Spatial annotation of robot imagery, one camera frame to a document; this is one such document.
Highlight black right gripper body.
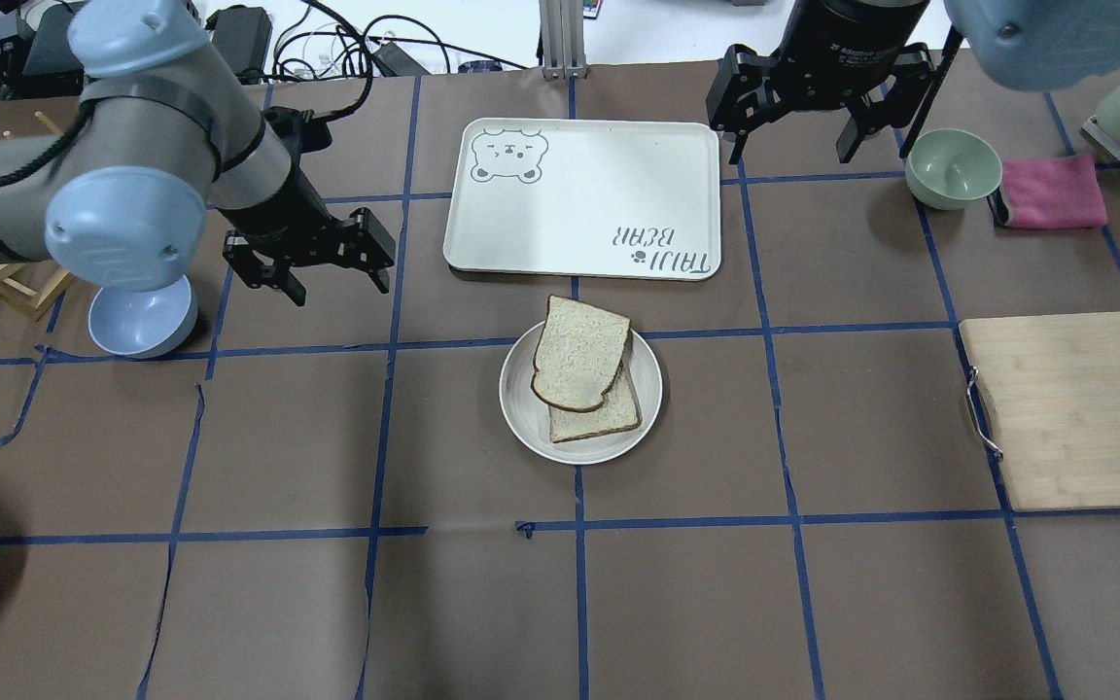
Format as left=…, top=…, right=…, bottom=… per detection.
left=706, top=1, right=936, bottom=132

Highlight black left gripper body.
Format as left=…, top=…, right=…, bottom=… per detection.
left=222, top=207, right=396, bottom=291

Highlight cream round plate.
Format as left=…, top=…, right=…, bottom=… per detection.
left=500, top=321, right=665, bottom=466

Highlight bread slice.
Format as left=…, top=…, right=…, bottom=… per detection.
left=532, top=296, right=631, bottom=413
left=548, top=362, right=642, bottom=444

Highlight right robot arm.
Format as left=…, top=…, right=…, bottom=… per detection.
left=704, top=1, right=1120, bottom=164

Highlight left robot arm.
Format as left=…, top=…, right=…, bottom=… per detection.
left=0, top=1, right=396, bottom=305

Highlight bread slice on plate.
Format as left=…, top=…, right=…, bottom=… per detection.
left=548, top=362, right=642, bottom=444

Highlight green bowl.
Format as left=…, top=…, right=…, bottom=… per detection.
left=905, top=128, right=1004, bottom=211

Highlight blue bowl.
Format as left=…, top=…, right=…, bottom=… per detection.
left=87, top=276, right=198, bottom=360

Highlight cream bear tray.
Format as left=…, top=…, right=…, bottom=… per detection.
left=444, top=116, right=721, bottom=282

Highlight pink cloth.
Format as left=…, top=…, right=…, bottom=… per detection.
left=987, top=153, right=1108, bottom=230

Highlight wooden rack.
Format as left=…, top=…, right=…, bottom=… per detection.
left=0, top=108, right=75, bottom=321

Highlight wooden cutting board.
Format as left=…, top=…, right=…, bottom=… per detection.
left=959, top=311, right=1120, bottom=512

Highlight black cables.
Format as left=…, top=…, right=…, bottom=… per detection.
left=200, top=0, right=532, bottom=84

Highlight aluminium post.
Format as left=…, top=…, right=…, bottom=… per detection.
left=539, top=1, right=588, bottom=81

